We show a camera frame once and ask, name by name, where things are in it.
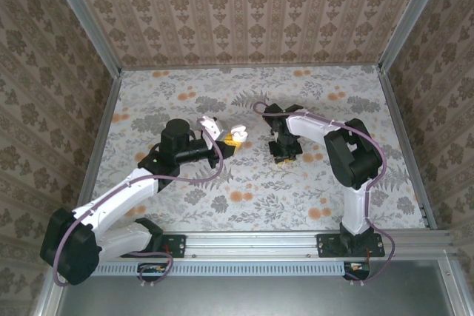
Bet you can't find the aluminium frame rail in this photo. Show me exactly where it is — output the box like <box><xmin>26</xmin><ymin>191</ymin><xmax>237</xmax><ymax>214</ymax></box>
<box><xmin>34</xmin><ymin>267</ymin><xmax>64</xmax><ymax>316</ymax></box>
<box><xmin>436</xmin><ymin>252</ymin><xmax>470</xmax><ymax>316</ymax></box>

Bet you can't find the grey metal panel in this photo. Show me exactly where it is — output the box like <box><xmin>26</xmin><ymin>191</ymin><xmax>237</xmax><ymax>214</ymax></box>
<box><xmin>55</xmin><ymin>259</ymin><xmax>464</xmax><ymax>316</ymax></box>

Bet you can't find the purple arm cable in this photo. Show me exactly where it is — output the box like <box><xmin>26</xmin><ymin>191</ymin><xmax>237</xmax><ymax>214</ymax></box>
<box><xmin>53</xmin><ymin>123</ymin><xmax>224</xmax><ymax>289</ymax></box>
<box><xmin>253</xmin><ymin>100</ymin><xmax>395</xmax><ymax>286</ymax></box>

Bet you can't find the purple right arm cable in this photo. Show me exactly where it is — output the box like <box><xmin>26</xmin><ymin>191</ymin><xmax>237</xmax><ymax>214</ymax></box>
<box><xmin>253</xmin><ymin>100</ymin><xmax>395</xmax><ymax>286</ymax></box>

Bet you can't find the aluminium table edge rail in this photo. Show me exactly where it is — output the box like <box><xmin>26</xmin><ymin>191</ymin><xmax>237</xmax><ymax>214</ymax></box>
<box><xmin>121</xmin><ymin>64</ymin><xmax>381</xmax><ymax>72</ymax></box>
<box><xmin>376</xmin><ymin>67</ymin><xmax>438</xmax><ymax>230</ymax></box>
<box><xmin>79</xmin><ymin>70</ymin><xmax>124</xmax><ymax>206</ymax></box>

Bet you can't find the slotted white cable duct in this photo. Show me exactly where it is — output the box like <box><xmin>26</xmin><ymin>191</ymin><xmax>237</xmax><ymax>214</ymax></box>
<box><xmin>92</xmin><ymin>259</ymin><xmax>349</xmax><ymax>278</ymax></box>

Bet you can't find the white earbuds charging case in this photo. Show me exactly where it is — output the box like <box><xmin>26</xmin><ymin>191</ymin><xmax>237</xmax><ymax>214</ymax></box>
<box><xmin>228</xmin><ymin>124</ymin><xmax>248</xmax><ymax>144</ymax></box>

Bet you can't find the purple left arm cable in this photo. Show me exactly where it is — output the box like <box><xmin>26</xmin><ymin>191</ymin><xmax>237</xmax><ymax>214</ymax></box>
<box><xmin>53</xmin><ymin>123</ymin><xmax>224</xmax><ymax>289</ymax></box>

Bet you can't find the aluminium frame post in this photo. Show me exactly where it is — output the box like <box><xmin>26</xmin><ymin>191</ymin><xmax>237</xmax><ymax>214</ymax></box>
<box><xmin>43</xmin><ymin>0</ymin><xmax>123</xmax><ymax>75</ymax></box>
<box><xmin>378</xmin><ymin>0</ymin><xmax>452</xmax><ymax>73</ymax></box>

